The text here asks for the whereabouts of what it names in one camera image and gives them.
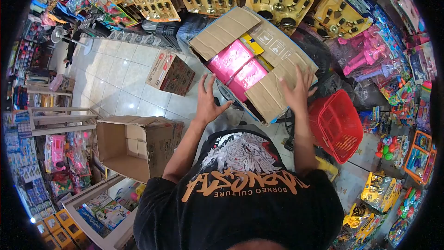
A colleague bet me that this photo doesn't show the pink toy box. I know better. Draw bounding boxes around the pink toy box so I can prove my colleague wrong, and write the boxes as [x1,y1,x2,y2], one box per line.
[227,58,269,103]
[207,40,255,84]

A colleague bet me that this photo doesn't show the full shop shelf of packed toys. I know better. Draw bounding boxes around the full shop shelf of packed toys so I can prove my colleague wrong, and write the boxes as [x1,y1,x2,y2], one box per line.
[326,0,438,250]

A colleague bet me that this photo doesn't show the person's right hand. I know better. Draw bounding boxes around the person's right hand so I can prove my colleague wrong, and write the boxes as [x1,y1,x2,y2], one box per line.
[279,64,318,113]

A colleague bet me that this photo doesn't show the white shelf with colouring books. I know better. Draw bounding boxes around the white shelf with colouring books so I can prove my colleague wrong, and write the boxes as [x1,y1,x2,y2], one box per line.
[62,174,147,250]

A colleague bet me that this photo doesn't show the bare wooden rack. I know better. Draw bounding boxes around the bare wooden rack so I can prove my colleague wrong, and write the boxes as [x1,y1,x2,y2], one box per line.
[28,106,103,137]

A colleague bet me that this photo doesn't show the red plastic basket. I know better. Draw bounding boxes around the red plastic basket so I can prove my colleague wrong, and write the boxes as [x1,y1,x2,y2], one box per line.
[308,89,364,165]

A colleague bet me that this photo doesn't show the person's body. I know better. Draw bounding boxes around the person's body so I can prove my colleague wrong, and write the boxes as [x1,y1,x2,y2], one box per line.
[133,130,345,250]

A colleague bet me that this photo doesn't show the large cardboard box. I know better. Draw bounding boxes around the large cardboard box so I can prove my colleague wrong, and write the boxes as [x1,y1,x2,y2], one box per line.
[189,6,319,126]

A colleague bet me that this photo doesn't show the person's left thumb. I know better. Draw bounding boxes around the person's left thumb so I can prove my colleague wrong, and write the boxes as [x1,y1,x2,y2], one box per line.
[216,100,234,113]

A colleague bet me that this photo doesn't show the yellow toy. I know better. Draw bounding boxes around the yellow toy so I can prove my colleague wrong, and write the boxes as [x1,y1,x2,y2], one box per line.
[315,156,339,182]

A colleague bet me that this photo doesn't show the standing fan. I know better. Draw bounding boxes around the standing fan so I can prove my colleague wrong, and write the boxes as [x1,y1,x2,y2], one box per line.
[51,26,95,57]

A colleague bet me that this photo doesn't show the black plastic bag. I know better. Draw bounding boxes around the black plastic bag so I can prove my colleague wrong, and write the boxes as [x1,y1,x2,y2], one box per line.
[293,24,354,95]

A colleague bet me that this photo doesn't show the small printed carton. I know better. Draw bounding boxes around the small printed carton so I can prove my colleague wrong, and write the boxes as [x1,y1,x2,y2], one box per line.
[146,50,196,97]

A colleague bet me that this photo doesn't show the yellow toy box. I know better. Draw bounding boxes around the yellow toy box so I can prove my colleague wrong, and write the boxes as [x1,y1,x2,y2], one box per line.
[239,33,274,73]

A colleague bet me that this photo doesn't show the person's right fingers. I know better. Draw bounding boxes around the person's right fingers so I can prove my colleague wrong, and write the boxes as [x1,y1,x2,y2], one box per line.
[295,64,313,90]

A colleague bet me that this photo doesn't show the person's left hand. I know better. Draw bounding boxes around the person's left hand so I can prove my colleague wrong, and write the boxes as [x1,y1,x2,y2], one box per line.
[194,74,234,126]

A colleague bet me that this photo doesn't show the person's left fingers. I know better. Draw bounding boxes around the person's left fingers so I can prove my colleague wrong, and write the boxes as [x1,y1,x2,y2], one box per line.
[199,74,218,96]

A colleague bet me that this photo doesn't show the person's right thumb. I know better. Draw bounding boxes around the person's right thumb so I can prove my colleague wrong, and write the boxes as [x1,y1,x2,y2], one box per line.
[279,76,295,95]

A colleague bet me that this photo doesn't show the empty brown cardboard box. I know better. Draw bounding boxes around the empty brown cardboard box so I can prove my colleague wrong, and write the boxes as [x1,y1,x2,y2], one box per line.
[96,115,185,184]

